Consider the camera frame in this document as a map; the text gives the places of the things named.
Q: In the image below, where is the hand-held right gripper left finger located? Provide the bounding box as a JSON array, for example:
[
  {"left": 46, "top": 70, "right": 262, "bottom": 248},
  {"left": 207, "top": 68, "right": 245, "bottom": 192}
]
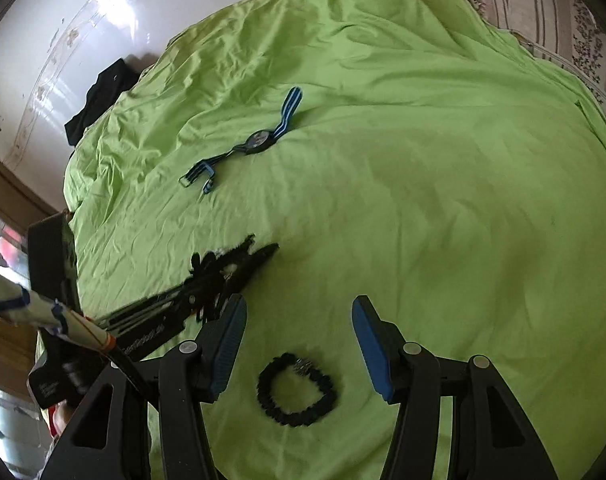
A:
[{"left": 38, "top": 292, "right": 248, "bottom": 480}]

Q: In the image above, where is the black claw hair clip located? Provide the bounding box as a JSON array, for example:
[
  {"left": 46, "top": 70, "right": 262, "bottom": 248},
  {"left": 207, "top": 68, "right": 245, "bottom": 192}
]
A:
[{"left": 189, "top": 233, "right": 280, "bottom": 323}]

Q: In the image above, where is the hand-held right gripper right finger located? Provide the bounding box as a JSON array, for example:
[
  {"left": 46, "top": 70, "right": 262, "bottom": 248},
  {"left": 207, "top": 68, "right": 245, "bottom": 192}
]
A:
[{"left": 351, "top": 296, "right": 559, "bottom": 480}]

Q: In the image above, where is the thin black scrunchie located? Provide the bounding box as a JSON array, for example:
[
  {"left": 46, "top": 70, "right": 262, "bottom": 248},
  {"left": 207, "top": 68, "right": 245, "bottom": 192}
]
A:
[{"left": 256, "top": 354, "right": 339, "bottom": 428}]

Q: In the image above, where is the brown wooden frame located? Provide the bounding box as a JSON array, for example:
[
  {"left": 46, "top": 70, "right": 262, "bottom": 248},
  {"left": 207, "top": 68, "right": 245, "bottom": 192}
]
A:
[{"left": 0, "top": 146, "right": 66, "bottom": 221}]

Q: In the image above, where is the white taped rod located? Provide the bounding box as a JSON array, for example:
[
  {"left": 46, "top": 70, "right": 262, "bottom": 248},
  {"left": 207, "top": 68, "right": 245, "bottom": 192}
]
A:
[{"left": 0, "top": 264, "right": 148, "bottom": 401}]

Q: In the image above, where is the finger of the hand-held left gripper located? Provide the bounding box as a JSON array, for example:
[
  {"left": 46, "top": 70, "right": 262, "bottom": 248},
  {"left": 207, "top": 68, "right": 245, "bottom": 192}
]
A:
[
  {"left": 117, "top": 311, "right": 190, "bottom": 362},
  {"left": 97, "top": 284, "right": 205, "bottom": 334}
]

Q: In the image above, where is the green bed sheet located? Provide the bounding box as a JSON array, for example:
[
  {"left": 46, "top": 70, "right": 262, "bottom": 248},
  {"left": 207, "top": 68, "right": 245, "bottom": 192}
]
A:
[{"left": 35, "top": 0, "right": 606, "bottom": 480}]

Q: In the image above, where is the black cloth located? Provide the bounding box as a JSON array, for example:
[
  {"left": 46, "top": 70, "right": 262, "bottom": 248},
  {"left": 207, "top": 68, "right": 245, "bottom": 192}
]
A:
[{"left": 64, "top": 58, "right": 141, "bottom": 147}]

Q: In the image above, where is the blue striped strap watch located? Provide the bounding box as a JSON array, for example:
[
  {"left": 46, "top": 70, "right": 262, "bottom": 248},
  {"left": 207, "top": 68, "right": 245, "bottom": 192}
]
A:
[{"left": 179, "top": 87, "right": 304, "bottom": 197}]

